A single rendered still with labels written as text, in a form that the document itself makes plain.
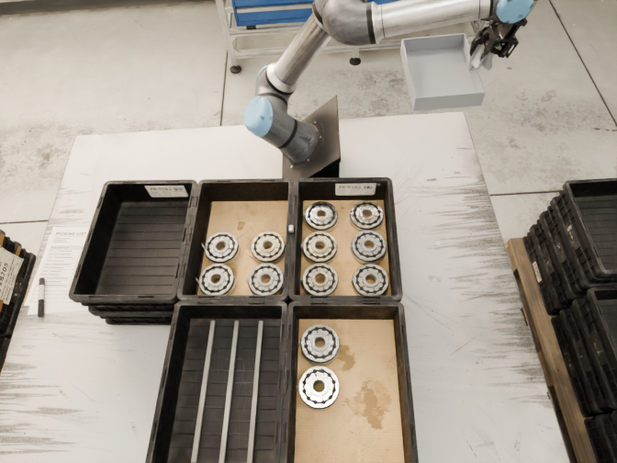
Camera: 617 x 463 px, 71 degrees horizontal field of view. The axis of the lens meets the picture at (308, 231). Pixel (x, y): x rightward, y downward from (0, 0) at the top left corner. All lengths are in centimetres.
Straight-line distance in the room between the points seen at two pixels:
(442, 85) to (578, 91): 196
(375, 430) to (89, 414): 81
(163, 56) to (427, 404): 293
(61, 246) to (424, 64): 138
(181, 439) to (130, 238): 63
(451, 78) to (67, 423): 152
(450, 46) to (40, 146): 252
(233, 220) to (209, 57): 213
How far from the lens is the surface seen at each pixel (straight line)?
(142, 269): 140
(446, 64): 153
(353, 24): 116
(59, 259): 172
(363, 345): 120
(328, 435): 116
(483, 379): 138
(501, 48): 141
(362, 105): 290
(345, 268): 128
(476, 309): 144
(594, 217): 205
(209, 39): 355
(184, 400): 123
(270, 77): 148
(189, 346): 126
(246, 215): 140
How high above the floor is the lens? 199
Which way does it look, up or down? 60 degrees down
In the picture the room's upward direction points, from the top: 6 degrees counter-clockwise
